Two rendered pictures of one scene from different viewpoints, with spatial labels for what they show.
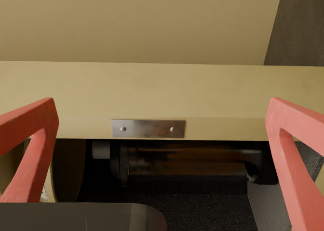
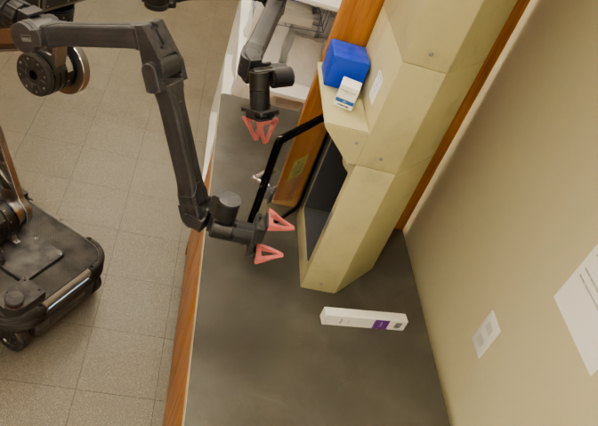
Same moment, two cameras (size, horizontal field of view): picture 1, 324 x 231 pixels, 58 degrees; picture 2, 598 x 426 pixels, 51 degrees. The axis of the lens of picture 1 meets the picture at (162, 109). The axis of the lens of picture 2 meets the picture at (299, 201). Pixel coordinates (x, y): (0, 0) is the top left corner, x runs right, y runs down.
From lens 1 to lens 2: 1.56 m
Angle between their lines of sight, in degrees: 50
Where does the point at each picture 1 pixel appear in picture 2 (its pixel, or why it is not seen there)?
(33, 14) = (510, 173)
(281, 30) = (406, 296)
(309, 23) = (378, 302)
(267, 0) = (432, 307)
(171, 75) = (352, 237)
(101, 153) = not seen: hidden behind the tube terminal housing
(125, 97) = (342, 221)
